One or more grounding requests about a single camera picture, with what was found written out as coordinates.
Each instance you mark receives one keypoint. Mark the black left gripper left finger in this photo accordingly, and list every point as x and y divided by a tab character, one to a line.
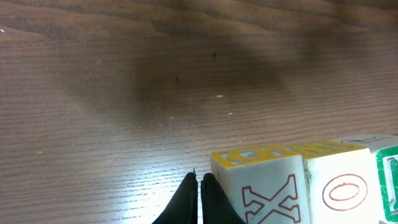
183	206

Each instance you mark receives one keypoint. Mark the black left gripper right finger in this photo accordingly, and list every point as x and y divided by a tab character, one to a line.
216	207

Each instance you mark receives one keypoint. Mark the blue sided X wooden block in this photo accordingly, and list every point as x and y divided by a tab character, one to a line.
264	184

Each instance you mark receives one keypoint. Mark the yellow sided O wooden block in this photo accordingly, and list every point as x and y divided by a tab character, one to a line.
341	181

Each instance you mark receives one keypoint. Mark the green N wooden block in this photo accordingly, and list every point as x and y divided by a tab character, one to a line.
383	149

